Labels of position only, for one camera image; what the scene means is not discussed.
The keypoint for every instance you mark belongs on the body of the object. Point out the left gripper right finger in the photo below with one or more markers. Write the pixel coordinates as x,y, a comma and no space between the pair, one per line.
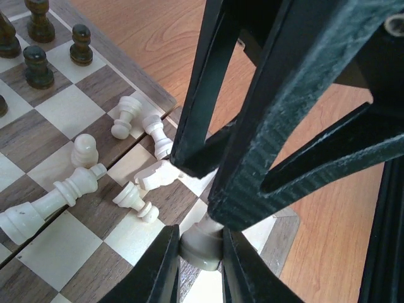
246,277

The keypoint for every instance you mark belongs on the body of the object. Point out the white queen chess piece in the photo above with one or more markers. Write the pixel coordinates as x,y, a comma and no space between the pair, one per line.
202,244

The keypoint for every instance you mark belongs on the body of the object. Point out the white king chess piece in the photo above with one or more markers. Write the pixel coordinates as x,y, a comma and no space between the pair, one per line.
21,222

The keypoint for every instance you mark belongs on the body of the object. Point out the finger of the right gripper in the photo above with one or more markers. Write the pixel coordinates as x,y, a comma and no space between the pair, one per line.
224,23
309,45

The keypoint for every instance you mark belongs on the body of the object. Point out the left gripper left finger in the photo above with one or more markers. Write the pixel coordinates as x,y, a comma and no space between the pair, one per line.
156,276

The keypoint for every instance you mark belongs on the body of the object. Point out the dark chess pieces row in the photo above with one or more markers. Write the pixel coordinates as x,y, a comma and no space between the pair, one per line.
64,101

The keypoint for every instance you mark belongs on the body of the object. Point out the pile of white pieces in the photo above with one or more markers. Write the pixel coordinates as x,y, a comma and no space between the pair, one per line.
85,154

